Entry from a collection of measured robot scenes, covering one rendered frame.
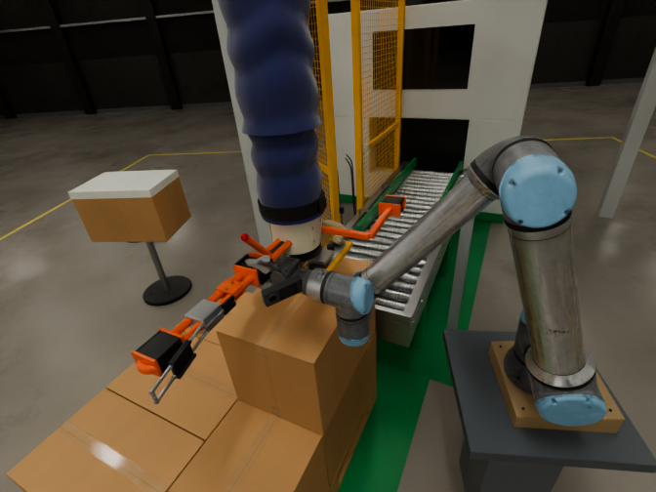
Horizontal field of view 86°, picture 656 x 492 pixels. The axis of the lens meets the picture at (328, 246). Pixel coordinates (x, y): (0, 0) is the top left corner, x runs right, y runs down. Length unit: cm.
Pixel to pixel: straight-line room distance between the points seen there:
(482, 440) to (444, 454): 83
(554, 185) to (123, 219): 263
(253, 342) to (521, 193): 94
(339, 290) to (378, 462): 130
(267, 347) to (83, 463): 84
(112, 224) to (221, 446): 189
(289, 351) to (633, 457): 103
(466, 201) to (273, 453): 110
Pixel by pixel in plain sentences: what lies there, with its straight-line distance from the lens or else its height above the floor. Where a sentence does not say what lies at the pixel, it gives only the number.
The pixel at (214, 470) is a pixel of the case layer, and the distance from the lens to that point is 153.
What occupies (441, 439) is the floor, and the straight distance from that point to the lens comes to 216.
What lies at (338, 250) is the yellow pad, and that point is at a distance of 132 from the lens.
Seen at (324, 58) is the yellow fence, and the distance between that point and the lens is 232.
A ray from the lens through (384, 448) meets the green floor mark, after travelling 210.
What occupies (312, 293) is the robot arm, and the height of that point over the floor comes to 125.
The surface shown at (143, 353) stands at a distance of 89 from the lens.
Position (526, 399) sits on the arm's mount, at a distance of 136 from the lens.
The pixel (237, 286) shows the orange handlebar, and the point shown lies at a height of 126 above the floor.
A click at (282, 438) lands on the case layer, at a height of 54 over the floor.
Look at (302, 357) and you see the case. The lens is 120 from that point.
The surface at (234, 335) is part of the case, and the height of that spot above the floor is 94.
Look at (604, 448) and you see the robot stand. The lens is 142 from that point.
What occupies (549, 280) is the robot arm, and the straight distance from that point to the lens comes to 84.
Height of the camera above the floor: 183
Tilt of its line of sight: 31 degrees down
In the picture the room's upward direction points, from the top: 5 degrees counter-clockwise
